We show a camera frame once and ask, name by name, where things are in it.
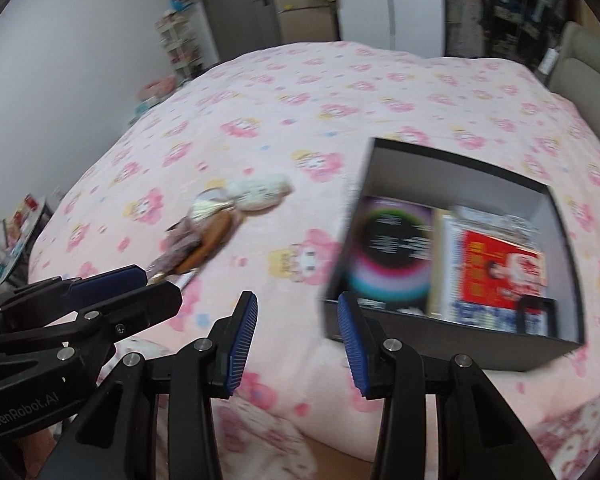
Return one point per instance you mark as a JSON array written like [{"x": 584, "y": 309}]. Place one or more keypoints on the round silver compact mirror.
[{"x": 205, "y": 206}]

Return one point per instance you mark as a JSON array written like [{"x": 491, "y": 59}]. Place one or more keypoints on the lavender fabric scrunchie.
[{"x": 172, "y": 247}]

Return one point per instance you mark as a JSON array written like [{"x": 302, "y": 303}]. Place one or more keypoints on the side table with clutter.
[{"x": 15, "y": 240}]

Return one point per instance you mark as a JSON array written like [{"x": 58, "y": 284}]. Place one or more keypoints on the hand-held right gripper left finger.
[{"x": 240, "y": 347}]

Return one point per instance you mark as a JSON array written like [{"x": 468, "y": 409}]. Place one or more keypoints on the black cardboard box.
[{"x": 480, "y": 180}]

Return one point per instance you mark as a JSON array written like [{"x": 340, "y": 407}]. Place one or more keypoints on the grey door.
[{"x": 240, "y": 5}]

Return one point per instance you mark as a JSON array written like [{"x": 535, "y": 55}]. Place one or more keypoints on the white plush toy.
[{"x": 260, "y": 192}]

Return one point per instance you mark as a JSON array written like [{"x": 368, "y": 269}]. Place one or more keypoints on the white wardrobe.
[{"x": 390, "y": 5}]

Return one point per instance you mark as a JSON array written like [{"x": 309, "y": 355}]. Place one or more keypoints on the white tiered shelf rack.
[{"x": 180, "y": 47}]

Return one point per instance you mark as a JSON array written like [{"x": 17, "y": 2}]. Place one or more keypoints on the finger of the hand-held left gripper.
[
  {"x": 107, "y": 281},
  {"x": 140, "y": 305}
]

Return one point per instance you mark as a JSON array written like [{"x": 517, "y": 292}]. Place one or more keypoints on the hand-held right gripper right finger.
[{"x": 354, "y": 352}]

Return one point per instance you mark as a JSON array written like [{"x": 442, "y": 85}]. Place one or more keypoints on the red cartoon book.
[{"x": 500, "y": 270}]

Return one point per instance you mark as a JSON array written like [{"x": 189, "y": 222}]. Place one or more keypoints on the glass display cabinet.
[{"x": 510, "y": 5}]

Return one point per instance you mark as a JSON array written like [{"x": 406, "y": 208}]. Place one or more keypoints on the pink plush toy pile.
[{"x": 155, "y": 91}]

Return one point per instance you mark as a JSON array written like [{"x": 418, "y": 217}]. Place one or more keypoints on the pink red-patterned bedsheet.
[{"x": 260, "y": 437}]

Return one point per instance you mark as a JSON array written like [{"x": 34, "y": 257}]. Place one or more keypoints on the small black frame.
[{"x": 536, "y": 312}]

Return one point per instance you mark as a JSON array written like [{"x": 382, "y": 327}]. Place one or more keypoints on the pink cartoon printed blanket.
[{"x": 330, "y": 125}]

